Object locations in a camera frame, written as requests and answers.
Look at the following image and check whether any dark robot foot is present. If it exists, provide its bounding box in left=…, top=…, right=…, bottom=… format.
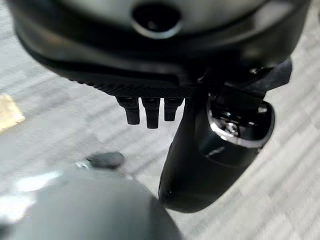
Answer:
left=86, top=151, right=125, bottom=169

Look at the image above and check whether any yellow tape patch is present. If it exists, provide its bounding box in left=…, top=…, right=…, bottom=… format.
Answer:
left=0, top=93, right=26, bottom=133

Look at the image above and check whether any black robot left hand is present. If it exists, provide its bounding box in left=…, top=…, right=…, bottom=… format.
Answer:
left=5, top=0, right=312, bottom=214

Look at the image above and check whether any silver robot leg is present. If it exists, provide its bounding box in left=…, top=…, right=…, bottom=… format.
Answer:
left=0, top=161, right=185, bottom=240

